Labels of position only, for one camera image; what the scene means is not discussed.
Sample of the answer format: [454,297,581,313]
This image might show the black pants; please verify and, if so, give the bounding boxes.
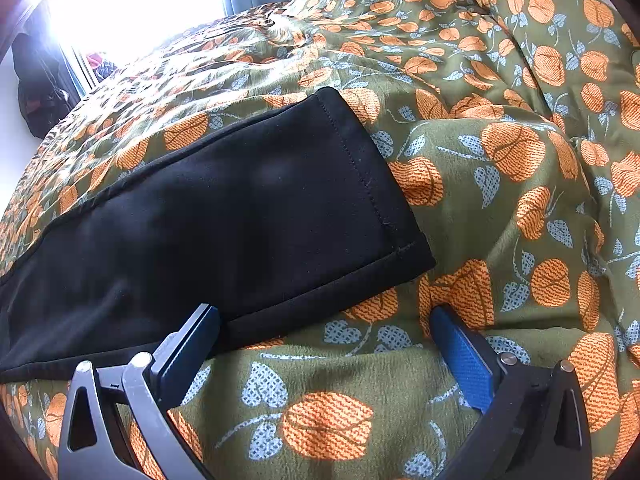
[0,86,437,385]

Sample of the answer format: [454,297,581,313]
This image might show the red and blue clothes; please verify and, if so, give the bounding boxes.
[86,52,117,81]

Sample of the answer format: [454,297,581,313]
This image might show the black hanging jacket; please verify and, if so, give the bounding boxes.
[12,15,81,138]

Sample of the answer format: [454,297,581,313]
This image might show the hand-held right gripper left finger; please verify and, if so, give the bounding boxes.
[58,303,222,480]

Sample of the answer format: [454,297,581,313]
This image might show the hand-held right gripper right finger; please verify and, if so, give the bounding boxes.
[429,305,593,480]

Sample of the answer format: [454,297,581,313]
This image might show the green orange floral blanket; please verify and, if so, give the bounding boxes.
[0,0,640,480]

